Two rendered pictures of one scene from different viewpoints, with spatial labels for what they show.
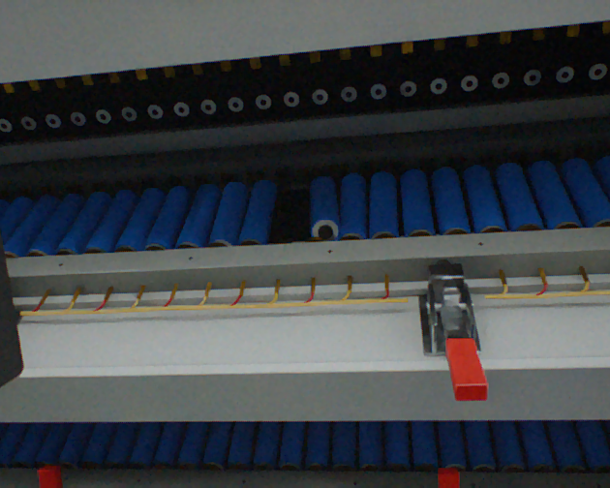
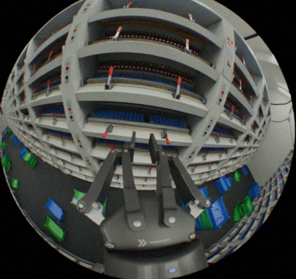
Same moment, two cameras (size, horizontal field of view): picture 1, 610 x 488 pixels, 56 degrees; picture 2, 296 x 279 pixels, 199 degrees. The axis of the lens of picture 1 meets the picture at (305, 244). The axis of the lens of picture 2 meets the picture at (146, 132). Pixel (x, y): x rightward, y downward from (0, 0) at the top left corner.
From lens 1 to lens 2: 16 cm
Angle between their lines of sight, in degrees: 20
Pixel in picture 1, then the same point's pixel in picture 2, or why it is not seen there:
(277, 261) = (146, 125)
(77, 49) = (134, 100)
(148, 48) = (142, 102)
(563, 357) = (173, 139)
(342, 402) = not seen: hidden behind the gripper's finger
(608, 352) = (177, 139)
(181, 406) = not seen: hidden behind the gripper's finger
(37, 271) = (116, 121)
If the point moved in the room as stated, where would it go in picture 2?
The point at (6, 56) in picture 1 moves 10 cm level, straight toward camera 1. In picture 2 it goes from (125, 99) to (139, 108)
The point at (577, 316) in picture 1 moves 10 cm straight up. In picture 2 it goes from (175, 136) to (181, 119)
